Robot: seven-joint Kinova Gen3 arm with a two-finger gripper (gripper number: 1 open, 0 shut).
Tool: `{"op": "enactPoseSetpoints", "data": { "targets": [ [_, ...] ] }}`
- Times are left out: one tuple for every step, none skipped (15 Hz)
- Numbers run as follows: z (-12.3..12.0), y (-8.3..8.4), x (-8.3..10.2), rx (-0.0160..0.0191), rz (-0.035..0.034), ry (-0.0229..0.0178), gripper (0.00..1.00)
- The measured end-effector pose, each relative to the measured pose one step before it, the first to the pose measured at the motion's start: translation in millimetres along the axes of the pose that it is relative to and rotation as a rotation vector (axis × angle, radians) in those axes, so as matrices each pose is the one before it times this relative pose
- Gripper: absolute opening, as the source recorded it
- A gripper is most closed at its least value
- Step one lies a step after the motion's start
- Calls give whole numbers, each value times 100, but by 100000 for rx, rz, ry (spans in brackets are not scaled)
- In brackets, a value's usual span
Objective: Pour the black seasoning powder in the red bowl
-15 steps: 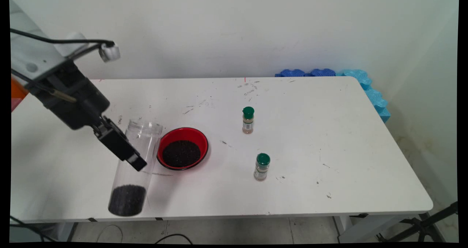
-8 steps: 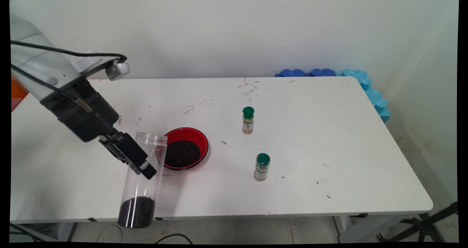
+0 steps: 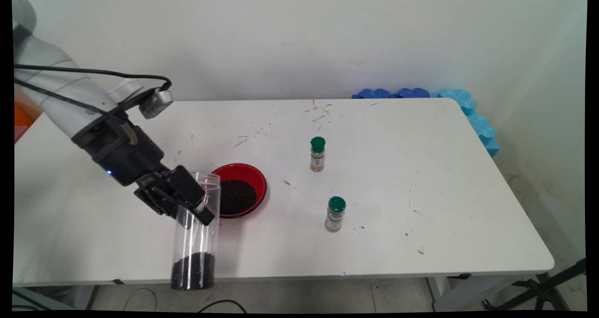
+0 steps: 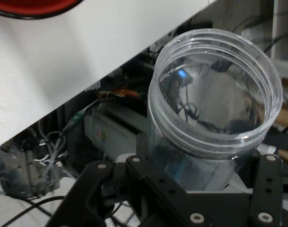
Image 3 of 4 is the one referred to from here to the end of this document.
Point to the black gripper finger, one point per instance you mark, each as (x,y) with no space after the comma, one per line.
(157,198)
(187,187)

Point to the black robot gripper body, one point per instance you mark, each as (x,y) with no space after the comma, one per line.
(121,151)

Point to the clear plastic jar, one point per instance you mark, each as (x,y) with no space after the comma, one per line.
(196,243)

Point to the black seeds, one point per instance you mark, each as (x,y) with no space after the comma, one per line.
(193,271)
(238,196)

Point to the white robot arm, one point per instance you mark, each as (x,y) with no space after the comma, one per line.
(56,98)

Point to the red bowl with black rim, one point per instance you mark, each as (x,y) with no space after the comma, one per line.
(243,170)

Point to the orange box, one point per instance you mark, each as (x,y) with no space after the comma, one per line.
(21,116)

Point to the green-capped spice bottle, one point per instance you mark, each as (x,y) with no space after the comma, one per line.
(335,215)
(317,156)

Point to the dark blue foam mat piece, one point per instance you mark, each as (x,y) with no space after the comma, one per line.
(372,93)
(412,93)

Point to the light blue foam mat piece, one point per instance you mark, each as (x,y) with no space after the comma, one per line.
(477,121)

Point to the white table leg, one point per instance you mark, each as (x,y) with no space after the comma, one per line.
(468,292)

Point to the black tripod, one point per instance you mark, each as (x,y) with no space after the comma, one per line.
(538,290)

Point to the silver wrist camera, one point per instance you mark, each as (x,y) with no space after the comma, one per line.
(157,103)

